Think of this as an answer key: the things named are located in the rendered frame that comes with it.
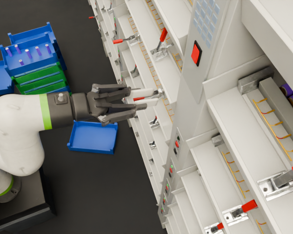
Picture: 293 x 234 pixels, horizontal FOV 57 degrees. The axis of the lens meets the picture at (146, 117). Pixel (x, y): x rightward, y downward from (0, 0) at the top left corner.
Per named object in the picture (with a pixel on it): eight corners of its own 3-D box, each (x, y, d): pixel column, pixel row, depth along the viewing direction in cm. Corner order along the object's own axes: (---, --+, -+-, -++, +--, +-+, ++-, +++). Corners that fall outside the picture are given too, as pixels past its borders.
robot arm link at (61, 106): (49, 109, 76) (53, 137, 72) (44, 81, 67) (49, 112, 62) (70, 106, 78) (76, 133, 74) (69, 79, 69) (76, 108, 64)
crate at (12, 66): (9, 77, 162) (3, 68, 155) (4, 54, 172) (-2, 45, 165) (59, 61, 169) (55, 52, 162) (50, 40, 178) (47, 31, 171)
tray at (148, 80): (171, 151, 85) (164, 141, 76) (121, 25, 114) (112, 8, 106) (232, 125, 82) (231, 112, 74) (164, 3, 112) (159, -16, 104)
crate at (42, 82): (20, 93, 176) (15, 85, 169) (15, 71, 186) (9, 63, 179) (65, 78, 182) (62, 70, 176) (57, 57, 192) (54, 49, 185)
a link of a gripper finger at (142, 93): (130, 98, 79) (129, 96, 79) (152, 95, 81) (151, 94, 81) (131, 92, 76) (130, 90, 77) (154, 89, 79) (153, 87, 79)
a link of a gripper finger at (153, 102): (134, 100, 75) (135, 102, 75) (157, 97, 77) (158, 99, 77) (133, 107, 77) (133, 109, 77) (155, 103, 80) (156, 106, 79)
